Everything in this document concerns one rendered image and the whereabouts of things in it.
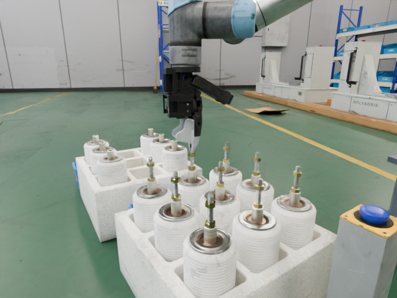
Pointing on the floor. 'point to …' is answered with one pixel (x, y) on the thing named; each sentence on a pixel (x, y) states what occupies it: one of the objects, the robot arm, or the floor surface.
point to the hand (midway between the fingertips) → (194, 146)
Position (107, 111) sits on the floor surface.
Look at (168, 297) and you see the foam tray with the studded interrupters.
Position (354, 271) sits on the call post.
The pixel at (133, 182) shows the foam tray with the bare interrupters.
